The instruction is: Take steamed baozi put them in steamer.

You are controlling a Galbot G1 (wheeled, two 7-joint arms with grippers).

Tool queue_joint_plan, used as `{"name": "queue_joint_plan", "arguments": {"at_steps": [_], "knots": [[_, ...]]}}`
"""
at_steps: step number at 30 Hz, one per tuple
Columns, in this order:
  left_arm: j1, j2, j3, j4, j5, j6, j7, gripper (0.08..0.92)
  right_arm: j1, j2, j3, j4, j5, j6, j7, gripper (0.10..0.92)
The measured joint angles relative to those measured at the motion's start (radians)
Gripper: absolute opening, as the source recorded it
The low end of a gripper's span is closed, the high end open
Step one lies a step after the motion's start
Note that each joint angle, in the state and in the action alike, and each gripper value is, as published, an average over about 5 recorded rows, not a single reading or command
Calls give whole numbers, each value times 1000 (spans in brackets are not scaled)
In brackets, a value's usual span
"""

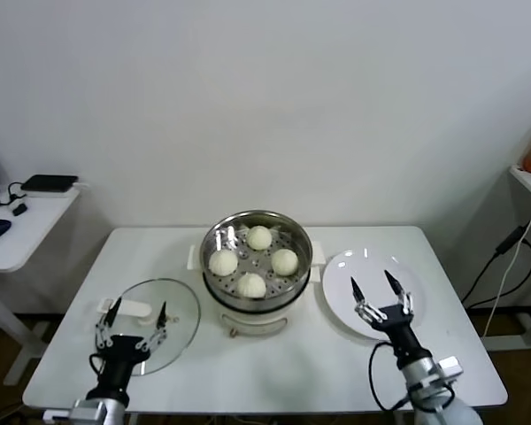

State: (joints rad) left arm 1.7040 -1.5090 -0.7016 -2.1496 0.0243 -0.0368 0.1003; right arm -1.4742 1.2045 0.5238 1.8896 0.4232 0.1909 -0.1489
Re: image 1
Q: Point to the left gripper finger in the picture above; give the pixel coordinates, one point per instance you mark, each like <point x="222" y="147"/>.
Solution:
<point x="157" y="336"/>
<point x="104" y="329"/>

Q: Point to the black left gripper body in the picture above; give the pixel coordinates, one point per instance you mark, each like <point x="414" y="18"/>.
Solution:
<point x="121" y="358"/>

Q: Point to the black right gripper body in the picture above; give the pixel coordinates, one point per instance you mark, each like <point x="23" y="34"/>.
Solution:
<point x="400" y="336"/>

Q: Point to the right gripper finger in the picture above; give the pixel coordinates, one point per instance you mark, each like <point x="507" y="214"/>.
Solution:
<point x="363" y="305"/>
<point x="405" y="301"/>

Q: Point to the white steamed baozi bun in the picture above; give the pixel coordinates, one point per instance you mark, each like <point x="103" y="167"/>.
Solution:
<point x="284" y="262"/>
<point x="251" y="285"/>
<point x="222" y="263"/>
<point x="259" y="237"/>

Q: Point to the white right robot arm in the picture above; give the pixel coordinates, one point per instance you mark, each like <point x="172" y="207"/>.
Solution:
<point x="438" y="398"/>

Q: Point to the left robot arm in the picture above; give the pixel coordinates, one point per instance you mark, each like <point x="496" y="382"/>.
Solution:
<point x="97" y="409"/>

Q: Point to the perforated steel steamer basket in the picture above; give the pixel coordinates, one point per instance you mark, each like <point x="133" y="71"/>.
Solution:
<point x="287" y="239"/>

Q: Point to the white round plate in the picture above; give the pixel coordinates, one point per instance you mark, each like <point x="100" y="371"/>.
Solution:
<point x="340" y="288"/>

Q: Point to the white side desk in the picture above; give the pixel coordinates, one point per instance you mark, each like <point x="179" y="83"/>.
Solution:
<point x="26" y="239"/>

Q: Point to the black flat device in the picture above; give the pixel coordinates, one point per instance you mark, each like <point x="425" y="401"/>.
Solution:
<point x="48" y="182"/>

